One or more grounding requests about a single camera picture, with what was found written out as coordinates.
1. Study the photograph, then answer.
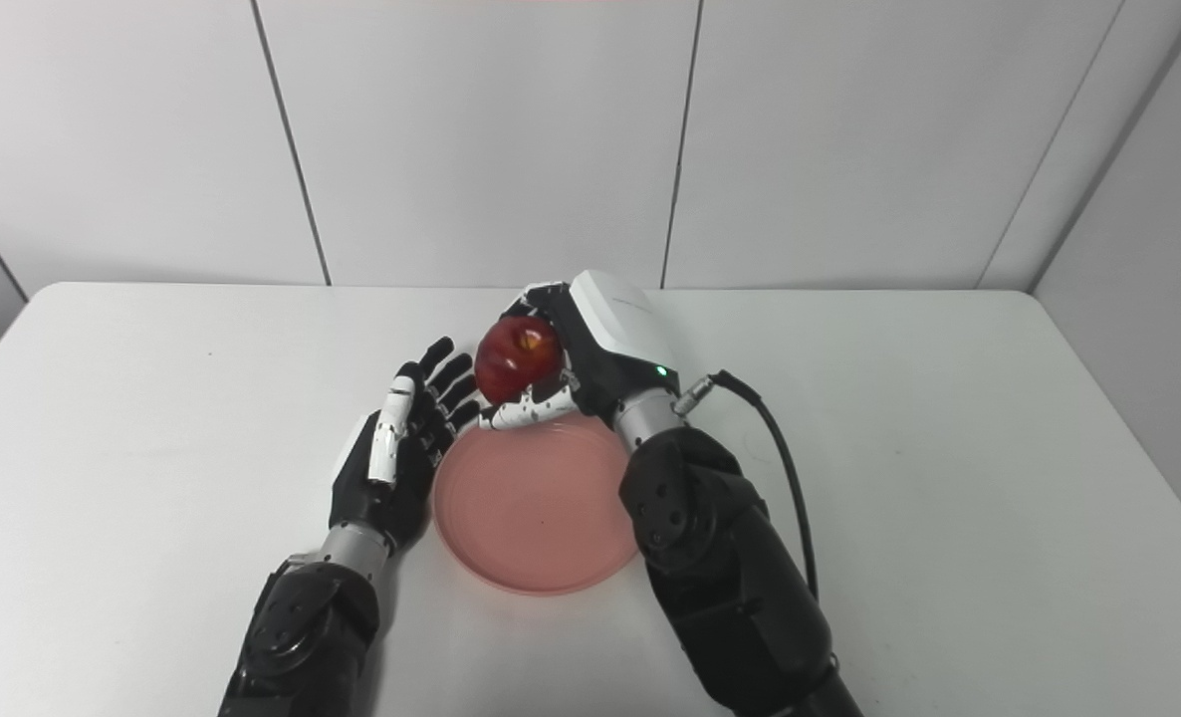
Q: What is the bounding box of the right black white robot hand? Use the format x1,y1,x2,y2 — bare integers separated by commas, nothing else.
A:
478,269,681,432

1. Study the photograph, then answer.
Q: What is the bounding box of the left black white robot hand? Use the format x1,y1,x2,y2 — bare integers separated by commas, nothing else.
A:
329,336,482,554

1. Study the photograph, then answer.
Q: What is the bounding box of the red apple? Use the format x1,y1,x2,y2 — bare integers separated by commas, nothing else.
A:
474,315,564,406

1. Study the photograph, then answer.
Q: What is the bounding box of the pink round plate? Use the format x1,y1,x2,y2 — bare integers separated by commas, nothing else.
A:
431,410,641,598

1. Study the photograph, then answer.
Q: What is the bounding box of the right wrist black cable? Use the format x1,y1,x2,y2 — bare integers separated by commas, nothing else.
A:
672,369,821,603

